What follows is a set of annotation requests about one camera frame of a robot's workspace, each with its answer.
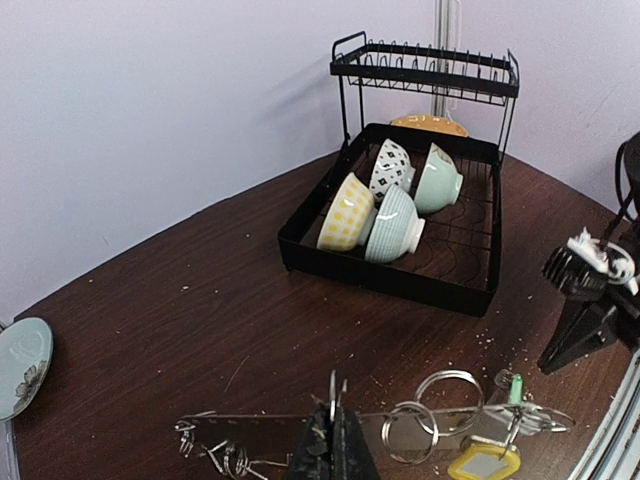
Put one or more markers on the yellow tagged key bunch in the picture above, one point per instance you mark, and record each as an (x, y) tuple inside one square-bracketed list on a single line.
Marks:
[(483, 458)]

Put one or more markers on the black wire dish rack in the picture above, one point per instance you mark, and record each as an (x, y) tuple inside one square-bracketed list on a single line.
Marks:
[(457, 263)]

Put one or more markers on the yellow plate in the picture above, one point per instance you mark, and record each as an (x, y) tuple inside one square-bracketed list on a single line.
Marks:
[(431, 123)]

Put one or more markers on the aluminium rail frame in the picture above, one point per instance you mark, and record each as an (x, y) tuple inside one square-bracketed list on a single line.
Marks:
[(613, 452)]

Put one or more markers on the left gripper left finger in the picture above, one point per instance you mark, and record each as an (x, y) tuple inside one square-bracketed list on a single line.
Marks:
[(313, 459)]

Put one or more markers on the green tagged key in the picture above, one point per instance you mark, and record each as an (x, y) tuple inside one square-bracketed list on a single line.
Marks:
[(509, 387)]

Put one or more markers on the black white patterned bowl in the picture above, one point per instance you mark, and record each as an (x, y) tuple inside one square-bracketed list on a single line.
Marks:
[(392, 167)]

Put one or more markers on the yellow dotted bowl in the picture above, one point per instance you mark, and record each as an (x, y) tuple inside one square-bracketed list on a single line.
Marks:
[(350, 217)]

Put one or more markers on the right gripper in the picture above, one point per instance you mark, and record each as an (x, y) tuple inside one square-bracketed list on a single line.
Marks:
[(586, 327)]

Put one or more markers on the pale green bowl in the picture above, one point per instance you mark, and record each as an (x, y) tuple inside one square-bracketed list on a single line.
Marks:
[(440, 182)]

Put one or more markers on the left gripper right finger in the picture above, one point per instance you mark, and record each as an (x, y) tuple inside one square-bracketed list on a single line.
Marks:
[(351, 457)]

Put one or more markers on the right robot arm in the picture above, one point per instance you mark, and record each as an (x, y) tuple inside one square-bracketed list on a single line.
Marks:
[(626, 178)]

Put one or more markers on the pale green plate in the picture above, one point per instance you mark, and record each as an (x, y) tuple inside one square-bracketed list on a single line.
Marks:
[(26, 353)]

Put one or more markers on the grey striped bowl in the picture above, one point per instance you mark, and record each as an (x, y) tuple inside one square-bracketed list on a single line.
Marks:
[(397, 228)]

